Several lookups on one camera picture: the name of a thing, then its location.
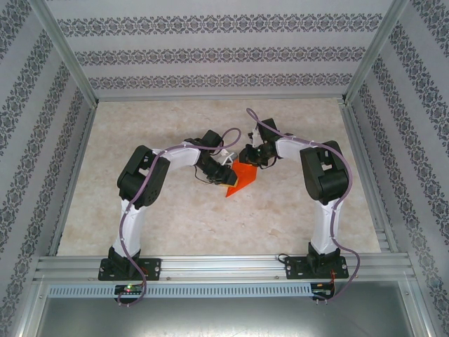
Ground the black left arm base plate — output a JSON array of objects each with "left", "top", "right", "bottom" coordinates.
[{"left": 98, "top": 258, "right": 162, "bottom": 282}]

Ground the grey slotted cable duct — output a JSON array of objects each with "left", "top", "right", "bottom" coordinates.
[{"left": 47, "top": 282, "right": 313, "bottom": 299}]

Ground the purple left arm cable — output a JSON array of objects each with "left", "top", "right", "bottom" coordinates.
[{"left": 116, "top": 128, "right": 242, "bottom": 308}]

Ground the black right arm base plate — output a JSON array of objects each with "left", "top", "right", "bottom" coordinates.
[{"left": 286, "top": 255, "right": 350, "bottom": 281}]

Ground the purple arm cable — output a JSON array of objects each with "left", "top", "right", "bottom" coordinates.
[
  {"left": 116, "top": 128, "right": 242, "bottom": 308},
  {"left": 247, "top": 107, "right": 363, "bottom": 303}
]

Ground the grey sheet metal tray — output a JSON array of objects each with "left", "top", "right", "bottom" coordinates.
[{"left": 20, "top": 280, "right": 432, "bottom": 337}]

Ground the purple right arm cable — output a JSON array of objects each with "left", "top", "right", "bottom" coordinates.
[{"left": 247, "top": 107, "right": 363, "bottom": 303}]

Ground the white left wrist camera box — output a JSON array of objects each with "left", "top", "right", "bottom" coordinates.
[{"left": 220, "top": 150, "right": 240, "bottom": 166}]

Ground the aluminium frame post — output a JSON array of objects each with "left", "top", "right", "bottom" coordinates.
[
  {"left": 29, "top": 0, "right": 100, "bottom": 107},
  {"left": 340, "top": 0, "right": 410, "bottom": 103}
]

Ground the thin black left gripper wire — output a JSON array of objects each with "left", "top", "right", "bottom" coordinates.
[{"left": 193, "top": 166, "right": 213, "bottom": 185}]

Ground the small dark circuit board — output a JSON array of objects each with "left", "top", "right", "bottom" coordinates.
[{"left": 311, "top": 282, "right": 336, "bottom": 298}]

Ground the circuit board with green light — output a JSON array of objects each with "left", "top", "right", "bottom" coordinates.
[{"left": 114, "top": 284, "right": 144, "bottom": 295}]

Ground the orange paper sheet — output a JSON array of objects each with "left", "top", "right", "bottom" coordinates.
[{"left": 224, "top": 158, "right": 260, "bottom": 200}]

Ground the aluminium mounting rail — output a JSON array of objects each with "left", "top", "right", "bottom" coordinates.
[{"left": 33, "top": 254, "right": 417, "bottom": 282}]

